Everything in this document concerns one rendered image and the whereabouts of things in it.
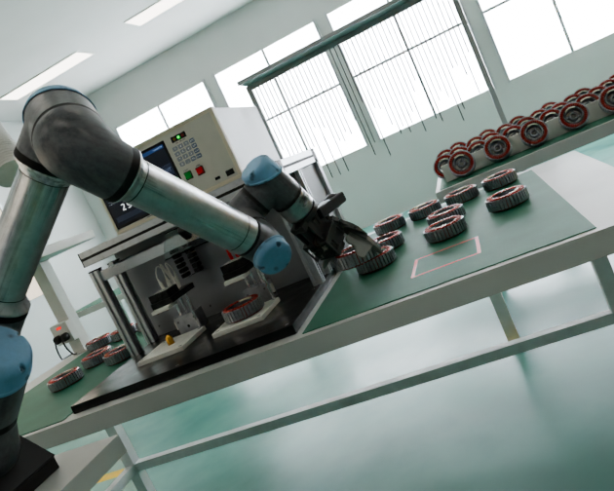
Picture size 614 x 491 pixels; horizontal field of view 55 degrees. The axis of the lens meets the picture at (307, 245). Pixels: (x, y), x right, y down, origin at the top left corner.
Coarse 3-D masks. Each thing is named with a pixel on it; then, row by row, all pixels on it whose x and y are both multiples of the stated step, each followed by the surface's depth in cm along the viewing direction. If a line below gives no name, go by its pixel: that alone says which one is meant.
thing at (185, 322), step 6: (198, 312) 174; (180, 318) 174; (186, 318) 173; (192, 318) 173; (198, 318) 173; (204, 318) 176; (180, 324) 174; (186, 324) 174; (192, 324) 173; (204, 324) 174; (180, 330) 175; (186, 330) 174
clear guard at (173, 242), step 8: (168, 232) 143; (176, 232) 142; (168, 240) 142; (176, 240) 141; (184, 240) 139; (192, 240) 138; (200, 240) 137; (168, 248) 140; (176, 248) 139; (184, 248) 138; (192, 248) 137; (168, 256) 139
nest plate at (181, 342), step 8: (200, 328) 165; (176, 336) 170; (184, 336) 164; (192, 336) 159; (160, 344) 169; (176, 344) 158; (184, 344) 155; (152, 352) 163; (160, 352) 158; (168, 352) 155; (176, 352) 154; (144, 360) 157; (152, 360) 156
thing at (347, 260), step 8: (376, 240) 139; (352, 248) 142; (336, 256) 138; (344, 256) 135; (352, 256) 134; (368, 256) 134; (376, 256) 136; (336, 264) 138; (344, 264) 135; (352, 264) 134; (360, 264) 134
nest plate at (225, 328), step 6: (270, 300) 160; (276, 300) 157; (264, 306) 155; (270, 306) 152; (258, 312) 151; (264, 312) 148; (252, 318) 148; (258, 318) 146; (264, 318) 147; (222, 324) 156; (228, 324) 153; (234, 324) 150; (240, 324) 148; (246, 324) 147; (216, 330) 152; (222, 330) 149; (228, 330) 149; (234, 330) 148; (216, 336) 150
